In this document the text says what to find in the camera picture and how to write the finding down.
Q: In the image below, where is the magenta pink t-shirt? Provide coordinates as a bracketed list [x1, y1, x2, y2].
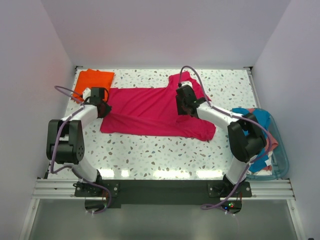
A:
[100, 71, 216, 142]

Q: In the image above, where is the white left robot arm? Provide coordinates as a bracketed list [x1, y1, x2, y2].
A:
[46, 85, 112, 196]

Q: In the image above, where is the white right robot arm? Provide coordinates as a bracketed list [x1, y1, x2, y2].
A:
[176, 83, 267, 197]

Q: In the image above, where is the folded orange t-shirt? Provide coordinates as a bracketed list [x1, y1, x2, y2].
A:
[72, 69, 115, 103]

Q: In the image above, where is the blue t-shirt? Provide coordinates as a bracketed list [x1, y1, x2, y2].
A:
[227, 107, 271, 165]

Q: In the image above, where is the salmon pink t-shirt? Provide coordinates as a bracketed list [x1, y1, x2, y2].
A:
[264, 132, 279, 153]

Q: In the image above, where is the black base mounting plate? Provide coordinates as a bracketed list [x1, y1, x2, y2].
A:
[73, 180, 253, 213]

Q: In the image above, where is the white t-shirt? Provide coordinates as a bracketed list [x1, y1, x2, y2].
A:
[247, 151, 273, 176]

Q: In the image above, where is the teal plastic laundry basket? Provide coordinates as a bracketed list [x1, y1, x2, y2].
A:
[247, 115, 290, 181]

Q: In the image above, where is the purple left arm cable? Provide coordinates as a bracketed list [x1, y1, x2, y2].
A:
[49, 85, 113, 215]

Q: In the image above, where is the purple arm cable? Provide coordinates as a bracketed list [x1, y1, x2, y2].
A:
[49, 85, 113, 215]
[178, 65, 270, 240]

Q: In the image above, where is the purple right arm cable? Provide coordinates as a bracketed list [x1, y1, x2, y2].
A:
[178, 65, 270, 240]

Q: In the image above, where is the aluminium frame rail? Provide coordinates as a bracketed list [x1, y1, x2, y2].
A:
[32, 179, 295, 200]

